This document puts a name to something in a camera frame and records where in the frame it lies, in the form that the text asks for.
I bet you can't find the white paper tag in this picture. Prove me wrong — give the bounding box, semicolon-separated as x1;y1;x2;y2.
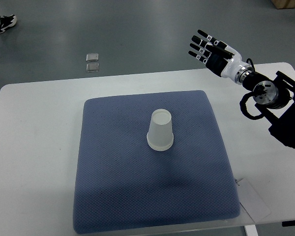
236;178;271;223

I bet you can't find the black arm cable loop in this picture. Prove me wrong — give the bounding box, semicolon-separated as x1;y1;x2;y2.
239;92;265;120

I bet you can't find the black white sneaker far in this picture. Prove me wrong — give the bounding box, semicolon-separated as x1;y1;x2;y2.
0;14;17;34

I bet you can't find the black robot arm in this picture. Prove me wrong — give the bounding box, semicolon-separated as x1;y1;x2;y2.
188;30;295;149

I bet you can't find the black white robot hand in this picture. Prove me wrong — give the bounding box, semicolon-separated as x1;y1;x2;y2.
188;29;250;78

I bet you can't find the white paper cup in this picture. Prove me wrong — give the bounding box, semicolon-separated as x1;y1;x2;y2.
147;109;174;147
148;143;173;151

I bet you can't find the white paper cup on cushion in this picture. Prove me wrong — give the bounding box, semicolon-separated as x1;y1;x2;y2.
148;143;173;151

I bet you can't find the black table control panel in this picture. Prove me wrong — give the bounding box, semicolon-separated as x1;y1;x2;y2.
282;220;295;227

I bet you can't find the white table leg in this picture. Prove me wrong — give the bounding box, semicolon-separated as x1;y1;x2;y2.
244;225;259;236

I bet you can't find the blue mesh cushion pad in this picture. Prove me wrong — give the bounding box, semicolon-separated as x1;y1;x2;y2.
73;90;240;234

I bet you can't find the upper metal floor plate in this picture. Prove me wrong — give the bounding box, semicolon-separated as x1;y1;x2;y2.
86;53;99;62

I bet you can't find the wooden furniture corner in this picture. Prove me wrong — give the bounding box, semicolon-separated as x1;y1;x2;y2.
271;0;295;9

